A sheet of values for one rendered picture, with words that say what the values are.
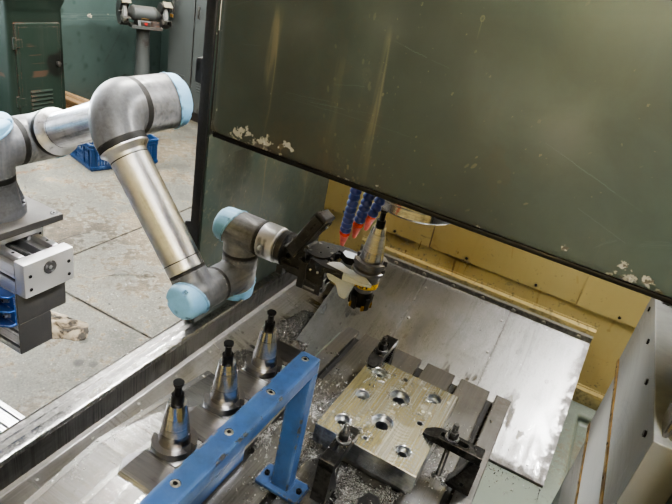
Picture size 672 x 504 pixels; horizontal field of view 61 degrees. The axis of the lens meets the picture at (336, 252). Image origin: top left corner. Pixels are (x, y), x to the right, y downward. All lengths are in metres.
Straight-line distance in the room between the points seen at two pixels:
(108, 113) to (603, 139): 0.86
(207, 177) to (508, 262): 1.08
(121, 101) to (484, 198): 0.76
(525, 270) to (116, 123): 1.44
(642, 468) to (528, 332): 1.32
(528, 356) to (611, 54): 1.57
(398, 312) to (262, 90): 1.48
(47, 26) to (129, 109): 4.23
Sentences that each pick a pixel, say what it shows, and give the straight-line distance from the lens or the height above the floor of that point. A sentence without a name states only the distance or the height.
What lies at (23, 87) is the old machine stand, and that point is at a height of 0.48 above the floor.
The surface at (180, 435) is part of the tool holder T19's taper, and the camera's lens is 0.84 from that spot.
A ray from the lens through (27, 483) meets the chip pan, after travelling 1.57.
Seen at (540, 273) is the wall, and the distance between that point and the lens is 2.08.
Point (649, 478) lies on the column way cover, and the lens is 0.85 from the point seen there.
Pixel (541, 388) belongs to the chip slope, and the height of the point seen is 0.75.
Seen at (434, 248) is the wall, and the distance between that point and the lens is 2.15.
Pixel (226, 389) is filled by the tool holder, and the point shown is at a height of 1.25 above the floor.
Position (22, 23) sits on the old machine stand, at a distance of 5.25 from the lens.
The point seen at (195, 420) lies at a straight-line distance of 0.91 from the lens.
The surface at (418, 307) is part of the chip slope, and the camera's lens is 2.10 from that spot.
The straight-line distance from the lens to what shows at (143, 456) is 0.86.
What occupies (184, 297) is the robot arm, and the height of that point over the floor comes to 1.24.
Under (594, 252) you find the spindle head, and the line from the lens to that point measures 0.62.
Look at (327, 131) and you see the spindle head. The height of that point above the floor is 1.68.
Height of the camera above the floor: 1.86
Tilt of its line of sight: 27 degrees down
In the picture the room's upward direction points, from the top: 12 degrees clockwise
